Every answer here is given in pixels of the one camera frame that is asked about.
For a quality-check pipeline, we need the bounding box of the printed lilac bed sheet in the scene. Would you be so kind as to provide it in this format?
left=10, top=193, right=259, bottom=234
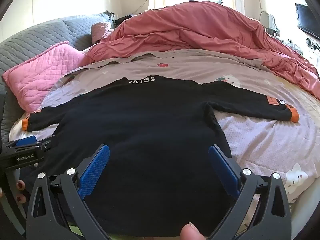
left=9, top=49, right=320, bottom=205

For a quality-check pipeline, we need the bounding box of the pink quilted blanket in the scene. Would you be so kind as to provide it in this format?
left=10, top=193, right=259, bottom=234
left=2, top=41, right=88, bottom=113

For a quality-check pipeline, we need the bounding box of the person's left hand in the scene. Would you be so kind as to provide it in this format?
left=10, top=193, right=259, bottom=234
left=0, top=179, right=27, bottom=204

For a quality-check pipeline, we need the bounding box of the salmon pink duvet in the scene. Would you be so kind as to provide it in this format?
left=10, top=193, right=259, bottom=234
left=86, top=1, right=320, bottom=100

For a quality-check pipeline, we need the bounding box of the white cabinet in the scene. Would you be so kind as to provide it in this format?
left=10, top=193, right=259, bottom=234
left=301, top=37, right=320, bottom=67

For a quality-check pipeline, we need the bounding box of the grey quilted headboard cover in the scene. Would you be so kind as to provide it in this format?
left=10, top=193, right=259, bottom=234
left=0, top=12, right=113, bottom=140

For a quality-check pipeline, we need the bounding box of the black printed t-shirt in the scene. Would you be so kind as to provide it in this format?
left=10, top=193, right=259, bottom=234
left=22, top=75, right=300, bottom=238

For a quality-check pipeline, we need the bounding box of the person's right hand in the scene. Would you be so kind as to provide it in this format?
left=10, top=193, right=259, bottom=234
left=180, top=221, right=206, bottom=240

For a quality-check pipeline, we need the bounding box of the black flat screen television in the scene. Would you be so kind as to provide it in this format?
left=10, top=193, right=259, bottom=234
left=295, top=3, right=320, bottom=40

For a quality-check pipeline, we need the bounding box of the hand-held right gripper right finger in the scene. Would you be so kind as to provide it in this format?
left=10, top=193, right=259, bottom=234
left=208, top=144, right=293, bottom=240

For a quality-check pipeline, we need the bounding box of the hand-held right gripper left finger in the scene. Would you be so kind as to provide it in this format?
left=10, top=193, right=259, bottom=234
left=26, top=144, right=110, bottom=240

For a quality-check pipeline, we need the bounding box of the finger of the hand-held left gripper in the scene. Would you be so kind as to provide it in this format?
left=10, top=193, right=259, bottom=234
left=5, top=135, right=57, bottom=153

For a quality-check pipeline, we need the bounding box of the small dusty pink pillow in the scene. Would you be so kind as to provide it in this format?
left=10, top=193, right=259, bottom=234
left=90, top=22, right=113, bottom=44

